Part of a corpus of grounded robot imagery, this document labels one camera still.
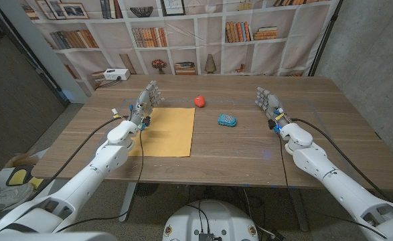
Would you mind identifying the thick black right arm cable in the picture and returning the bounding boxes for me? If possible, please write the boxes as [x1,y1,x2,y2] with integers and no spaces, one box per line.
[290,118,390,202]

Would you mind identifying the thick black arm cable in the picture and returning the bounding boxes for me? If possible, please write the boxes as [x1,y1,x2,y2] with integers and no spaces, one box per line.
[290,118,390,202]
[31,115,130,202]

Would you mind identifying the brown cardboard box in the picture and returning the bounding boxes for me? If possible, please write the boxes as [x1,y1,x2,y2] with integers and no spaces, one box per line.
[3,149,50,169]

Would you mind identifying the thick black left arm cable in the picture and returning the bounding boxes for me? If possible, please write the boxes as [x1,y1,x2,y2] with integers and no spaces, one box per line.
[31,115,130,202]

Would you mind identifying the black power strip cable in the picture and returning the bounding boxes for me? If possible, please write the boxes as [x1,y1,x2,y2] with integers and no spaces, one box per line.
[97,77,122,89]

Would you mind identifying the white power strip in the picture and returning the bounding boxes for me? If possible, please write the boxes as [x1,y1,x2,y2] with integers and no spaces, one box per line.
[102,68,131,82]

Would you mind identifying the white panel with yellow patches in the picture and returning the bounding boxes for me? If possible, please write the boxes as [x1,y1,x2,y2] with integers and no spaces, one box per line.
[0,165,50,191]

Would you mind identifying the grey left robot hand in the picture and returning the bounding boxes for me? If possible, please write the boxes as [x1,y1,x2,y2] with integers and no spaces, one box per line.
[129,80,166,127]

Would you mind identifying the white robot torso base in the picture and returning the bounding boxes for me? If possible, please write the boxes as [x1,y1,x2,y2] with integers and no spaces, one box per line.
[161,199,260,241]

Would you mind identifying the yellow felt sheet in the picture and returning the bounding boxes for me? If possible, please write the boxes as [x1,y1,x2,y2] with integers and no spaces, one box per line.
[128,106,196,158]

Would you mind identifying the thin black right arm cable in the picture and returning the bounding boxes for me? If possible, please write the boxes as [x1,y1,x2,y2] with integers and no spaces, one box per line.
[277,133,388,240]

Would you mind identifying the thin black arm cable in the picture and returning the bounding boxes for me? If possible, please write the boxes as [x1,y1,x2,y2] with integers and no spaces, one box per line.
[54,128,145,234]
[277,133,388,240]

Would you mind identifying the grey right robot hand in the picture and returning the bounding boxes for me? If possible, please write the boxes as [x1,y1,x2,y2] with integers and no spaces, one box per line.
[254,86,293,130]

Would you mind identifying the black backdrop stand pole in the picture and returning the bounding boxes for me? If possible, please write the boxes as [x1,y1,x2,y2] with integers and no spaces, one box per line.
[308,0,344,77]

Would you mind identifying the blue flip phone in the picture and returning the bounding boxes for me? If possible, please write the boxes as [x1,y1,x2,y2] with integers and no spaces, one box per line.
[217,113,238,128]

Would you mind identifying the black box on torso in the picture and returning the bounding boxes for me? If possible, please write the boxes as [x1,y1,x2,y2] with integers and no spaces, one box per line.
[198,233,222,241]

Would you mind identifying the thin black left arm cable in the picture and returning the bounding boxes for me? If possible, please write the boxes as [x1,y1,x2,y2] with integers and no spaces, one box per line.
[54,128,145,234]

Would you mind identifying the grey table leg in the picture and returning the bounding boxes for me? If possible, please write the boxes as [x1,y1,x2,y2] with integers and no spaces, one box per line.
[118,182,139,224]
[288,187,311,232]

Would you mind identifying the printed bookshelf backdrop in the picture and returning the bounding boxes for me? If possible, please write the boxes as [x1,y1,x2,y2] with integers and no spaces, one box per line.
[17,0,343,98]

